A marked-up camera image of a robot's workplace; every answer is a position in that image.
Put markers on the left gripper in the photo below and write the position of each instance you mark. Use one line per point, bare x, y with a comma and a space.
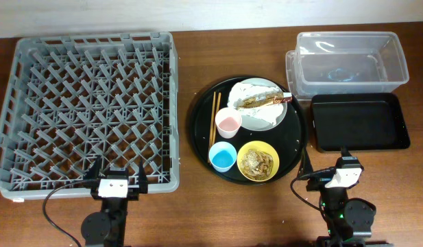
133, 190

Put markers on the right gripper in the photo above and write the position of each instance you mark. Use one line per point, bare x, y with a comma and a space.
319, 180

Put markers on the yellow bowl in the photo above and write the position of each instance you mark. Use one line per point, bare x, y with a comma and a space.
263, 147

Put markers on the food scraps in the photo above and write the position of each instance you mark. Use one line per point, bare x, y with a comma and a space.
256, 165

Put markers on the grey plate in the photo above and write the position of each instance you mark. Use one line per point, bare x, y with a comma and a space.
251, 123

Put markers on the brown snack wrapper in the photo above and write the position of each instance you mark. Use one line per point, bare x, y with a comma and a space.
264, 99

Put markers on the blue cup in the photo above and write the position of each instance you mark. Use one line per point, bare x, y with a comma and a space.
222, 156

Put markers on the pink cup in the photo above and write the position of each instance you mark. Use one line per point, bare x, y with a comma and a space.
228, 121

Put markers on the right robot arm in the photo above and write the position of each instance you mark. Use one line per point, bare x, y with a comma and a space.
348, 220

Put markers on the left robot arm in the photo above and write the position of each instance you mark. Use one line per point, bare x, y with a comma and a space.
107, 226

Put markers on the grey dishwasher rack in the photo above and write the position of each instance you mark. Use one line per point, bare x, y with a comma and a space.
72, 99

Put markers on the black rectangular tray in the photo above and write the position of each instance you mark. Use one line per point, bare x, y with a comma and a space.
363, 121

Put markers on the clear plastic bin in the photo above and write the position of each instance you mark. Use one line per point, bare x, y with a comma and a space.
345, 62

